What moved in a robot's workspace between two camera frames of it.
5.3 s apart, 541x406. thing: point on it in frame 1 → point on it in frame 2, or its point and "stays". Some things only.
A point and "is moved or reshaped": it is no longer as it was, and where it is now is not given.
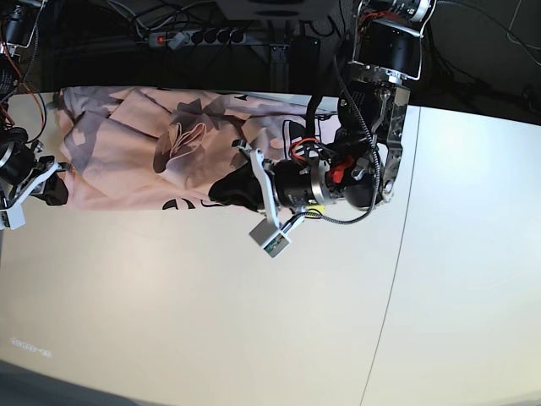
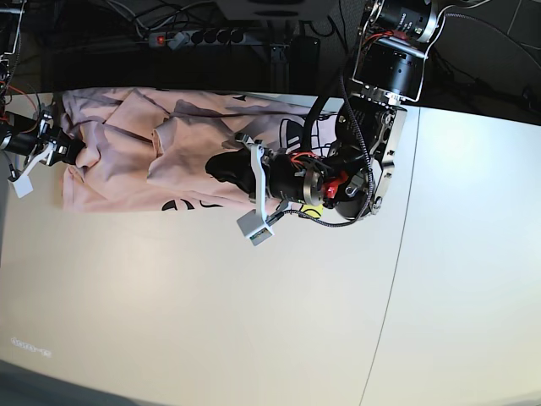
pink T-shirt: [163, 149] is moved or reshaped
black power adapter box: [305, 54] stays
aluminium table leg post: [279, 67] stays
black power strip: [178, 40] stays
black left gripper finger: [54, 190] → [68, 147]
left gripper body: [22, 171] → [20, 134]
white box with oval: [307, 10] stays
